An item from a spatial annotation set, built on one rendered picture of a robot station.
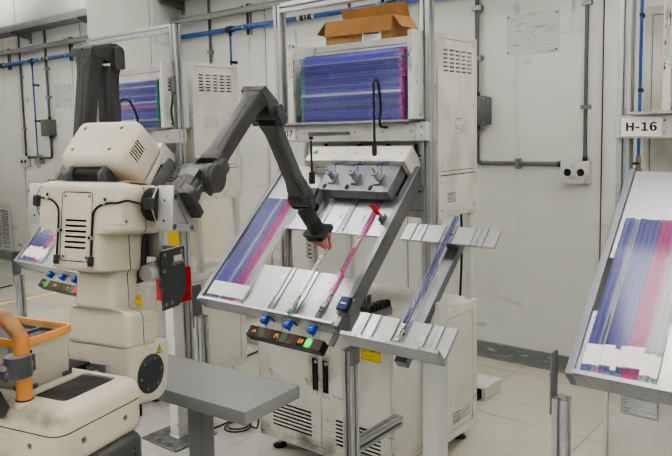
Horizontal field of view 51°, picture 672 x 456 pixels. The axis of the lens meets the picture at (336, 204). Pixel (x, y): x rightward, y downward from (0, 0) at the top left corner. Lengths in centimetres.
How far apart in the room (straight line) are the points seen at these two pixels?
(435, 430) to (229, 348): 190
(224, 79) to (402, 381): 196
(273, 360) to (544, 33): 224
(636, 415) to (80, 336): 157
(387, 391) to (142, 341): 107
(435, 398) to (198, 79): 216
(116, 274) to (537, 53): 278
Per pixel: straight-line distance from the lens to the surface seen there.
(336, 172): 275
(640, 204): 223
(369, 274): 241
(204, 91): 376
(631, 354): 194
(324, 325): 235
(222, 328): 394
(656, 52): 246
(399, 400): 269
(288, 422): 305
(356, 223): 258
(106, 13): 581
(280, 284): 258
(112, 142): 186
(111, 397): 162
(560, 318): 408
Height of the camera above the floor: 135
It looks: 6 degrees down
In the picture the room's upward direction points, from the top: 1 degrees counter-clockwise
